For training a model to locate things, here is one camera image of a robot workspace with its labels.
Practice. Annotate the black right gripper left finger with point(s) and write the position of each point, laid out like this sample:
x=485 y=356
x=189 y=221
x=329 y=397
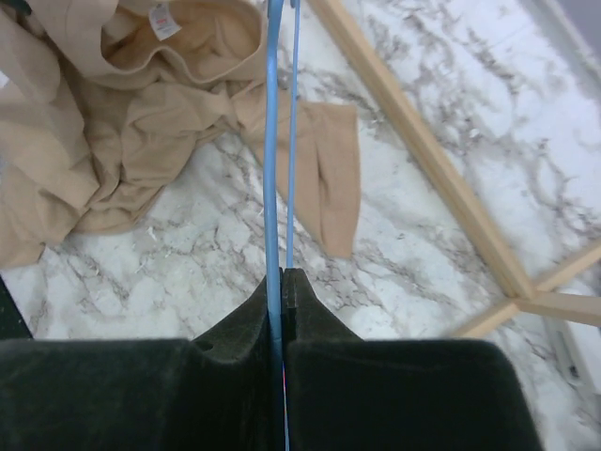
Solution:
x=209 y=393

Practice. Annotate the wooden clothes rack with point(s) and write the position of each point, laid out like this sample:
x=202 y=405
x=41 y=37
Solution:
x=523 y=295

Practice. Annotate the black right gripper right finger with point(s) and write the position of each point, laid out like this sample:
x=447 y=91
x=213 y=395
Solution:
x=346 y=393

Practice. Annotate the blue wire hanger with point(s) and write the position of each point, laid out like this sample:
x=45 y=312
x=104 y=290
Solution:
x=273 y=274

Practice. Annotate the beige t shirt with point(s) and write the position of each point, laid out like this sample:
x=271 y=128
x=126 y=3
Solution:
x=106 y=102

